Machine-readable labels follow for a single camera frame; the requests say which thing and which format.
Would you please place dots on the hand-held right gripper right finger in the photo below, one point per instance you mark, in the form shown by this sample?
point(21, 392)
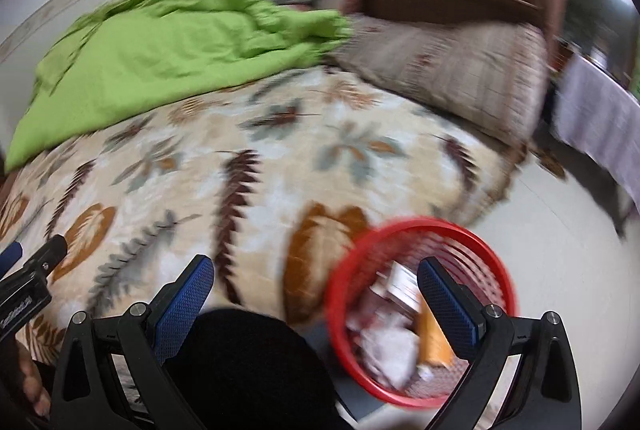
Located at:
point(445, 305)

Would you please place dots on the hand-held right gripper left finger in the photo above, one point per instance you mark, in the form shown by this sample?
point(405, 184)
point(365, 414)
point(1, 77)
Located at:
point(182, 305)

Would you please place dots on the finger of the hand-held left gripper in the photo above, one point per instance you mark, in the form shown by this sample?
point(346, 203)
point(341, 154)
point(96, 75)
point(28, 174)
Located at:
point(45, 257)
point(10, 257)

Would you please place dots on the orange box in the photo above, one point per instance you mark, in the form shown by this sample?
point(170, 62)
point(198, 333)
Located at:
point(435, 335)

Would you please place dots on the red and white box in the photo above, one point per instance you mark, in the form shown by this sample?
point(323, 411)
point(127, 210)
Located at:
point(400, 285)

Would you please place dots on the white plastic bag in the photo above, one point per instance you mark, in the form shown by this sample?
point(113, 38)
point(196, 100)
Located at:
point(387, 350)

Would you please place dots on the red mesh basket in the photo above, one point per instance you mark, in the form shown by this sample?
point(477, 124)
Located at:
point(350, 270)

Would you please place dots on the person's left hand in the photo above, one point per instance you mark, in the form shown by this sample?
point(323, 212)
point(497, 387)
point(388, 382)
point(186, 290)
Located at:
point(22, 380)

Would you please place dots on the leaf-print blanket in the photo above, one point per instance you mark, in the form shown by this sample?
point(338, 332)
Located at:
point(275, 149)

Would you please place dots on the striped brown pillow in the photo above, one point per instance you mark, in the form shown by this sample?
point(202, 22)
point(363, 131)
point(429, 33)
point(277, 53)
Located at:
point(450, 74)

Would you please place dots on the white tablecloth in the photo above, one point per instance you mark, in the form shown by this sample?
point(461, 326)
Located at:
point(595, 114)

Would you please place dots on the green duvet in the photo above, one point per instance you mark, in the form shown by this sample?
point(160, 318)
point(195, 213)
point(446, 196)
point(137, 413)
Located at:
point(165, 44)

